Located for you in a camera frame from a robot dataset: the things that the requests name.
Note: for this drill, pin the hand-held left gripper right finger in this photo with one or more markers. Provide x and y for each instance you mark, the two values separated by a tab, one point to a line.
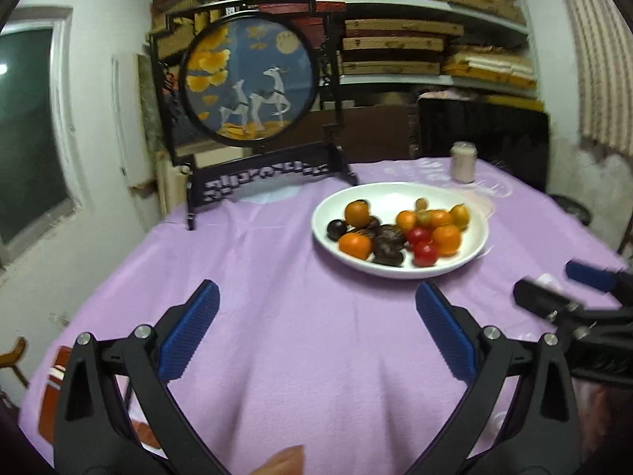
445	329

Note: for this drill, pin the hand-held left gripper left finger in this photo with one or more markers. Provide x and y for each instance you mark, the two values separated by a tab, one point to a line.
190	331

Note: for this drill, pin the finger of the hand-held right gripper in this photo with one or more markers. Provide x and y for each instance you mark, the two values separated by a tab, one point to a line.
539	297
588	272

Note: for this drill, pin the small yellow-green fruit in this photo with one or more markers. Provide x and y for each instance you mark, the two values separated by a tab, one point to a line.
424	218
421	203

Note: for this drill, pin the white round plate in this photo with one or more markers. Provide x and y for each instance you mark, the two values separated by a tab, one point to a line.
395	193

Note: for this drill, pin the person's left hand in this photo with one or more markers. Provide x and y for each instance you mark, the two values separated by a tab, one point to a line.
282	465

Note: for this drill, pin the small white object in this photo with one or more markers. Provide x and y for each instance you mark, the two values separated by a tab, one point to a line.
549	281

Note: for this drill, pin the black round stool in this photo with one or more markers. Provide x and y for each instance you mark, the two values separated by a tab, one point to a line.
573	208

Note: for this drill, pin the purple tablecloth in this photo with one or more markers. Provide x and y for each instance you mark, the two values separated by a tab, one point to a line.
296	307

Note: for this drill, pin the red and white object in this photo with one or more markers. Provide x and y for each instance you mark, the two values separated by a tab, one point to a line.
52	396

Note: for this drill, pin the beige drink can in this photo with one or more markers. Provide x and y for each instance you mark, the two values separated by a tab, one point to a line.
463	163

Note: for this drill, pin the wooden chair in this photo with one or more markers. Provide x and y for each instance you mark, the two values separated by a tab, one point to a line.
12	366

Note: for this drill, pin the brick pattern curtain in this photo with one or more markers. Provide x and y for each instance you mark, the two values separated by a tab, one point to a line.
603	69

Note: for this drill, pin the dark brown wooden cabinet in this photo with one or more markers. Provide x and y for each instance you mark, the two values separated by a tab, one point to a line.
381	133

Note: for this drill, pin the pink cloth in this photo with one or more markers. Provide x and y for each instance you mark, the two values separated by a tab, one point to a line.
445	94

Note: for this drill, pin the round deer picture table screen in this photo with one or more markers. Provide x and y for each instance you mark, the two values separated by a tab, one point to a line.
247	84

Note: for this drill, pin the window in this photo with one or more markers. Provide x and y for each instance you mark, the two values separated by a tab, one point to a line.
29	133

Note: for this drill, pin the shelf of stacked boxes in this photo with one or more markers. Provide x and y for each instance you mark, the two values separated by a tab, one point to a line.
395	42

